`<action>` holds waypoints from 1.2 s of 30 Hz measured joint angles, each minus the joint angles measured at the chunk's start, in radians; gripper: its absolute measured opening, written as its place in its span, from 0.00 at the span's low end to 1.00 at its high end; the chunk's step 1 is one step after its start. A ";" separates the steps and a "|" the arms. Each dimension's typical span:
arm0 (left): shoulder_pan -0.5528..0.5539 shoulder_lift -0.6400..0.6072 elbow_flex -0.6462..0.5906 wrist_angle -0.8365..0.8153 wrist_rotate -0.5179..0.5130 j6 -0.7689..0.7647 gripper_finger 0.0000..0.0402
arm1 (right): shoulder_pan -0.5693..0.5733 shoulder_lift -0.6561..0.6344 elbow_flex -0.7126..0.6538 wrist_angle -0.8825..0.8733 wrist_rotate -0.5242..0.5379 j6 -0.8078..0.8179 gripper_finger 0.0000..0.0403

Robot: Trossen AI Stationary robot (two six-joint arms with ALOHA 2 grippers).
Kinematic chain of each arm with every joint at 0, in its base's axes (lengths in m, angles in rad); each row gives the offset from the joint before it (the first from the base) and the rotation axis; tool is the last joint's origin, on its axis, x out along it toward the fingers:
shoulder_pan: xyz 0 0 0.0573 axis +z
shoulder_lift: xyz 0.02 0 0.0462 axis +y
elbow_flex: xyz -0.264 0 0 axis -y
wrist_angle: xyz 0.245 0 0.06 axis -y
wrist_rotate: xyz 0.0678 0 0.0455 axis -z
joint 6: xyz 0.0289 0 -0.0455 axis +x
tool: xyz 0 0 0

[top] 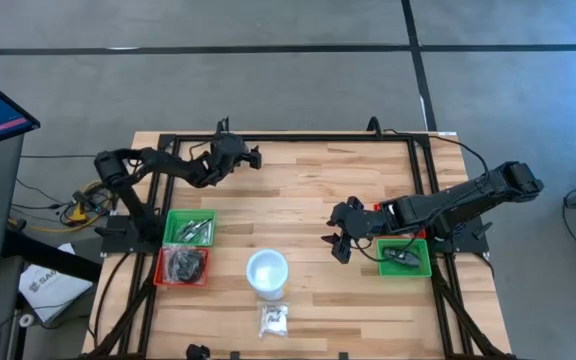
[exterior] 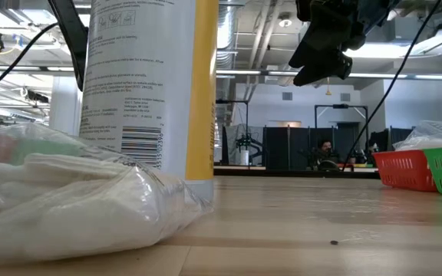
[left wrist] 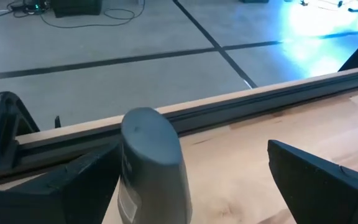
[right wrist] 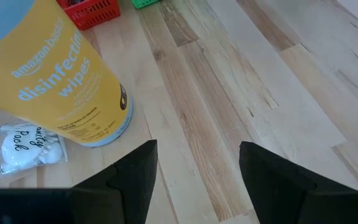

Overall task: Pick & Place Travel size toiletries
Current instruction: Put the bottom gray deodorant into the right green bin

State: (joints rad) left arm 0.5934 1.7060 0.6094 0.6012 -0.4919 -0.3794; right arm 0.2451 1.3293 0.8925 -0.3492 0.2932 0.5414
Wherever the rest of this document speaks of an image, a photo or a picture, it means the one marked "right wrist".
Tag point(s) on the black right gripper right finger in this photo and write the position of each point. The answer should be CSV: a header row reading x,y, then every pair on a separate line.
x,y
272,186

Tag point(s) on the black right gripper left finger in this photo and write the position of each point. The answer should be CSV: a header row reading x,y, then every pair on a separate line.
x,y
129,183

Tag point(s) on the white vanity pack bag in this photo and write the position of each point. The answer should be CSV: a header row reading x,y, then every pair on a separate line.
x,y
26,147

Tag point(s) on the red plastic basket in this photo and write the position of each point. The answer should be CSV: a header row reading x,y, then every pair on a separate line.
x,y
95,12

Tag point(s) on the green plastic basket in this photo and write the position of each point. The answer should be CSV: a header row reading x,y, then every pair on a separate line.
x,y
143,3

